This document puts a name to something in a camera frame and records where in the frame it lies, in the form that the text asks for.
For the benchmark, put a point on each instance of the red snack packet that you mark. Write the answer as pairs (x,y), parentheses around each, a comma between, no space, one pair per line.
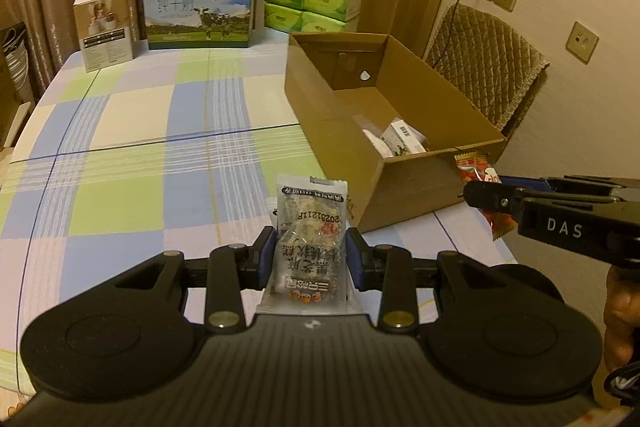
(474,166)

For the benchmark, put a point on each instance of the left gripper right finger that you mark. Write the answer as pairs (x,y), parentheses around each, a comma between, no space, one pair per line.
(389,270)

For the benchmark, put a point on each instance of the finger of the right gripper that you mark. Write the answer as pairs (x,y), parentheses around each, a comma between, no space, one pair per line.
(491,196)
(532,184)

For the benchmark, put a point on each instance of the grey snack packet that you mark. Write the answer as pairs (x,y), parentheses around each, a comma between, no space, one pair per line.
(309,272)

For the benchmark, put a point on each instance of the blue milk carton box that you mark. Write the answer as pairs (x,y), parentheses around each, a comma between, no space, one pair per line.
(182,24)

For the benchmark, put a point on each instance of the white product box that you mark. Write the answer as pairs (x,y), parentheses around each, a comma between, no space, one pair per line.
(104,32)

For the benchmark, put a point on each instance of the checkered tablecloth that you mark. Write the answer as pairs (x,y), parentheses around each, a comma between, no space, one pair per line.
(176,149)

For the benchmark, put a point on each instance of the white long medicine box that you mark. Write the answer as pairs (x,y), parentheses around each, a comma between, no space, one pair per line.
(401,139)

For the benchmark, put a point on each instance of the brown cardboard box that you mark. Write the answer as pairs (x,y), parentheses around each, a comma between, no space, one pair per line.
(339,83)

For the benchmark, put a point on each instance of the white power adapter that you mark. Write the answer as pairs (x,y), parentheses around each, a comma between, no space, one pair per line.
(383,149)

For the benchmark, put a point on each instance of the person right hand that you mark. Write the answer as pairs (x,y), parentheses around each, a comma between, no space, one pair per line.
(620,316)

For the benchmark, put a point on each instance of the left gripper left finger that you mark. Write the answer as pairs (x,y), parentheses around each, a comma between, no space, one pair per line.
(230,270)

